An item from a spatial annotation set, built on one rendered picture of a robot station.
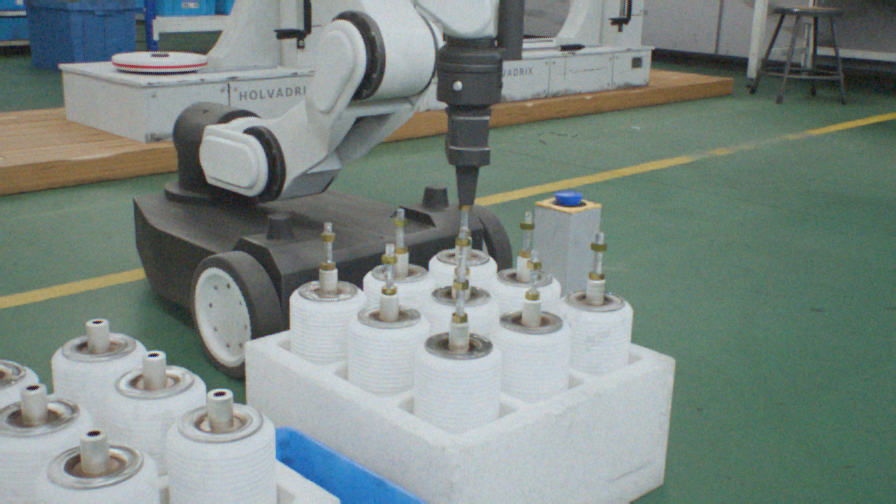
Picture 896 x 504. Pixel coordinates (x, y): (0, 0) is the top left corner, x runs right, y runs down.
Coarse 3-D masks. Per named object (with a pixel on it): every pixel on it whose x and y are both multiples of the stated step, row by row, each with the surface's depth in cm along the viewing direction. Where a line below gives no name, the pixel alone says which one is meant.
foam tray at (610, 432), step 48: (288, 336) 131; (288, 384) 123; (336, 384) 117; (576, 384) 121; (624, 384) 121; (672, 384) 129; (336, 432) 117; (384, 432) 110; (432, 432) 106; (480, 432) 106; (528, 432) 110; (576, 432) 116; (624, 432) 123; (432, 480) 105; (480, 480) 106; (528, 480) 112; (576, 480) 118; (624, 480) 126
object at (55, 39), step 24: (24, 0) 538; (48, 0) 522; (96, 0) 564; (120, 0) 549; (48, 24) 529; (72, 24) 515; (96, 24) 525; (120, 24) 535; (48, 48) 535; (72, 48) 519; (96, 48) 528; (120, 48) 539
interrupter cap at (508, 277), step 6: (504, 270) 136; (510, 270) 137; (516, 270) 137; (540, 270) 137; (498, 276) 134; (504, 276) 134; (510, 276) 135; (516, 276) 135; (540, 276) 135; (546, 276) 135; (552, 276) 134; (504, 282) 132; (510, 282) 131; (516, 282) 132; (522, 282) 132; (528, 282) 132; (540, 282) 132; (546, 282) 132; (552, 282) 133
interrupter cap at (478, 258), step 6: (444, 252) 144; (450, 252) 144; (474, 252) 144; (480, 252) 144; (438, 258) 141; (444, 258) 141; (450, 258) 142; (474, 258) 143; (480, 258) 142; (486, 258) 142; (450, 264) 139; (456, 264) 139; (468, 264) 139; (474, 264) 139; (480, 264) 140
